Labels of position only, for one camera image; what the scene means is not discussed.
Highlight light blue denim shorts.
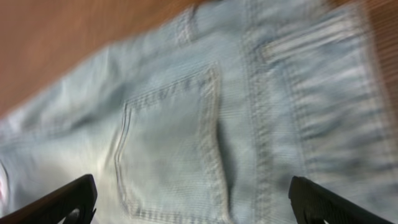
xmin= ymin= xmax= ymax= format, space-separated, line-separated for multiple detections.
xmin=1 ymin=0 xmax=397 ymax=223

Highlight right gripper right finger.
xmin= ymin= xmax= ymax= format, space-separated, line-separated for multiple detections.
xmin=289 ymin=176 xmax=392 ymax=224

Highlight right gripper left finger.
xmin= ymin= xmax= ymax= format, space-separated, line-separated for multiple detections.
xmin=1 ymin=174 xmax=98 ymax=224

